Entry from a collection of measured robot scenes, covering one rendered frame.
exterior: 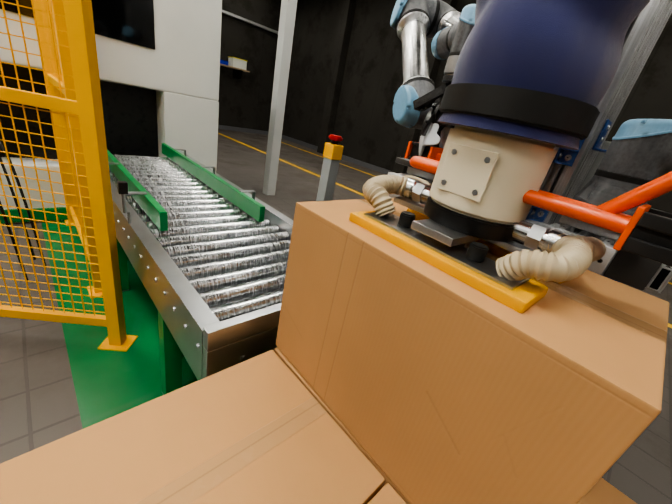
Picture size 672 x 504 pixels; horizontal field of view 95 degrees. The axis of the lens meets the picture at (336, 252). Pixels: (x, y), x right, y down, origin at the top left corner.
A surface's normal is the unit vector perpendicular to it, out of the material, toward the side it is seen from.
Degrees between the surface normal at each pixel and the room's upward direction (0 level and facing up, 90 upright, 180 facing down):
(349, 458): 0
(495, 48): 97
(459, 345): 90
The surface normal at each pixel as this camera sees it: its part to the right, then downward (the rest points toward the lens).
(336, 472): 0.19, -0.90
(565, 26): -0.18, 0.08
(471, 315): -0.73, 0.15
